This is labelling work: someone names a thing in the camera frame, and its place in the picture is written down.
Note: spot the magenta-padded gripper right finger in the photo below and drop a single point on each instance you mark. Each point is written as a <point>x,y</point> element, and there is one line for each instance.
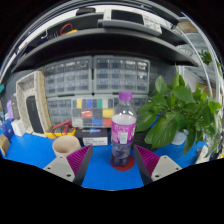
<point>165,166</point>

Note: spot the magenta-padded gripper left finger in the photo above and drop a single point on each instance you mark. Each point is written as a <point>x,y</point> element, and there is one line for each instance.
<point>60,166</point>

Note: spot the clear bottle with purple cap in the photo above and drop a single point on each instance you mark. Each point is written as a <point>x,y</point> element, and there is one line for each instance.
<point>123,133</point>

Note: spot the beige ceramic cup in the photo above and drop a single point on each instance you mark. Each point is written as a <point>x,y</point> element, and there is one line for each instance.
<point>66,146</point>

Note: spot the flat round red coaster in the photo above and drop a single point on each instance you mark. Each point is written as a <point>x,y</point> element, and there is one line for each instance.
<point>131,165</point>

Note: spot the yellow multimeter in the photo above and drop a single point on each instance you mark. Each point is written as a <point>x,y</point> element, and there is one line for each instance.
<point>50,134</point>

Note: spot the black hard case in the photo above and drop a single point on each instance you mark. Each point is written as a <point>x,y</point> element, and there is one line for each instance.
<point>141,140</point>

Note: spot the small black labelled box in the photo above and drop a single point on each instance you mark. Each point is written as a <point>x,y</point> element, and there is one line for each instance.
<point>91,136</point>

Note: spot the green potted plant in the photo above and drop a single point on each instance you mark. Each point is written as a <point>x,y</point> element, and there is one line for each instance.
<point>176,110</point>

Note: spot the black rounded speaker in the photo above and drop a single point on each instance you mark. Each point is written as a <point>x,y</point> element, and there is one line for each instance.
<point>35,115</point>

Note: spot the clear organizer with coloured parts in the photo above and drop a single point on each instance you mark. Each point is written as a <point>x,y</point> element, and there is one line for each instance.
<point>92,113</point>

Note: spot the black carton with blue logo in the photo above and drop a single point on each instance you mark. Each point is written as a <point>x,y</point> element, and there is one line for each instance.
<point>15,106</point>

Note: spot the white perforated tray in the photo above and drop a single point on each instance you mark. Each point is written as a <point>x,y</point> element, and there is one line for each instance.
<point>21,100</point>

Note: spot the black overhead shelf unit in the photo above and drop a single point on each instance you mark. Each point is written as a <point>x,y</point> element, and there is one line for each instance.
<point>100,40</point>

